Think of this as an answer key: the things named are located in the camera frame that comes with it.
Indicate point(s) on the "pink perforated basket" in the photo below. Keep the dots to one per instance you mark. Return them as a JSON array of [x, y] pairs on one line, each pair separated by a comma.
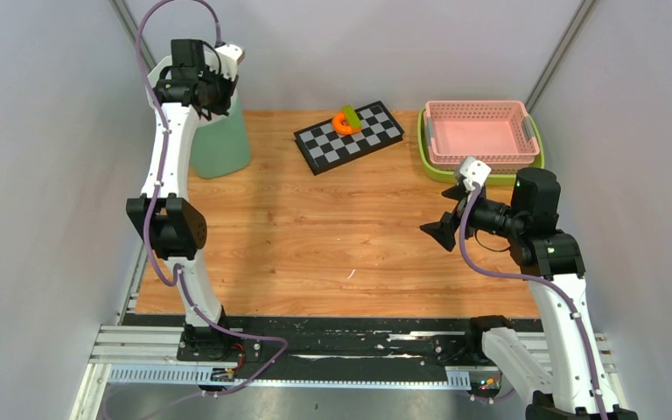
[[499, 133]]

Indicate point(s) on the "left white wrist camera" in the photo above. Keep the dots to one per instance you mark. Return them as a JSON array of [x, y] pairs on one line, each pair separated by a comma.
[[231, 56]]

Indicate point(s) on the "green block toy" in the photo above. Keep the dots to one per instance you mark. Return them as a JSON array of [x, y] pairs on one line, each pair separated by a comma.
[[350, 118]]

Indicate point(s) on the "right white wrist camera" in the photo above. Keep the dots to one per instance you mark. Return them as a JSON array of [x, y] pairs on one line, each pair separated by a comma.
[[472, 173]]

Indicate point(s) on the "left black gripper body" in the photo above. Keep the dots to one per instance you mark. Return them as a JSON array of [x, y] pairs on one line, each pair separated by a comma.
[[219, 90]]

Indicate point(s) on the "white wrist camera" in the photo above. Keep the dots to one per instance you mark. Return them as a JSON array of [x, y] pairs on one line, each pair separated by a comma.
[[472, 173], [231, 56]]

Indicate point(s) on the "aluminium frame rails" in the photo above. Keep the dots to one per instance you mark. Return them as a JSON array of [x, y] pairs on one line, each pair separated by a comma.
[[147, 354]]

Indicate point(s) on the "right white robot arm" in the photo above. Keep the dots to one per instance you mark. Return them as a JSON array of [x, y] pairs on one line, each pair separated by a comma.
[[575, 385]]

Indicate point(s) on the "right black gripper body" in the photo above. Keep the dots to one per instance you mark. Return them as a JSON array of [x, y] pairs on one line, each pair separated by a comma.
[[491, 216]]

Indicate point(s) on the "green plastic bin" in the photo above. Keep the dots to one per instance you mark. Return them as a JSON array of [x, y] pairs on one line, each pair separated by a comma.
[[222, 146]]

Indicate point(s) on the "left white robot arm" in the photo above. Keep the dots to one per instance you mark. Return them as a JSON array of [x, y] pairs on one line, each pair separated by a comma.
[[173, 231]]

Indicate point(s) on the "black white checkerboard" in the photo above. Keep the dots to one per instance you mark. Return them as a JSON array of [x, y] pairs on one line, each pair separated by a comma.
[[324, 149]]

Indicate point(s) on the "orange ring toy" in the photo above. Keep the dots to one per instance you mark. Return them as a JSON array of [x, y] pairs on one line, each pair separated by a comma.
[[342, 126]]

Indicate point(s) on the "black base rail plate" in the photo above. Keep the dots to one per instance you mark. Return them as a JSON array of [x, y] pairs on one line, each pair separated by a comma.
[[320, 348]]

